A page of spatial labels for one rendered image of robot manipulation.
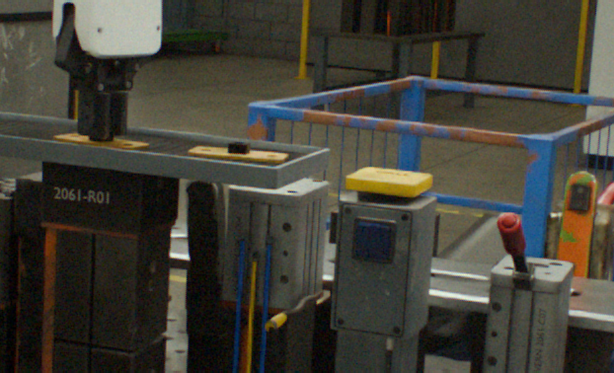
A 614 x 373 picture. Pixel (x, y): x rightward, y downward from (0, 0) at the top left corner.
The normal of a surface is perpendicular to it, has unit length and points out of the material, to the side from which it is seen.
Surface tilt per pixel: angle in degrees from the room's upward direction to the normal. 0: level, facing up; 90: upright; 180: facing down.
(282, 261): 90
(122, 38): 89
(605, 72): 90
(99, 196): 90
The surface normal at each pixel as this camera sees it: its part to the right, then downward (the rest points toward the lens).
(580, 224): -0.31, -0.07
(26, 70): 0.89, 0.18
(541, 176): -0.41, 0.13
